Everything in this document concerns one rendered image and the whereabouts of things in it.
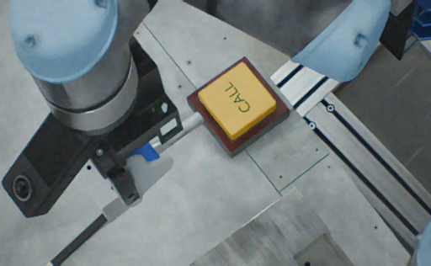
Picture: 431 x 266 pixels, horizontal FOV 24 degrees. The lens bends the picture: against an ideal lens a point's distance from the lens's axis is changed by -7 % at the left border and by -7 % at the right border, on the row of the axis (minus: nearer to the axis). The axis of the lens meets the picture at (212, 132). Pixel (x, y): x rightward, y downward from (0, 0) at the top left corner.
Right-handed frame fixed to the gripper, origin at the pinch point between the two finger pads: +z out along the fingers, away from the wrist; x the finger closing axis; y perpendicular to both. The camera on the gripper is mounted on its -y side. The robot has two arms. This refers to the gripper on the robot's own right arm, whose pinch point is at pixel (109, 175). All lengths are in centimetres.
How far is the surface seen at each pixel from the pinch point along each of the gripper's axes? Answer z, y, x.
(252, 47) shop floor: 95, 41, 36
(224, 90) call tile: 11.3, 15.7, 3.9
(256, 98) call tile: 11.3, 17.8, 1.2
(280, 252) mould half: 6.0, 9.0, -14.6
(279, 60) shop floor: 95, 43, 31
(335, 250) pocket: 7.5, 13.7, -17.7
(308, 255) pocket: 8.7, 11.4, -16.2
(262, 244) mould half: 6.0, 8.1, -12.8
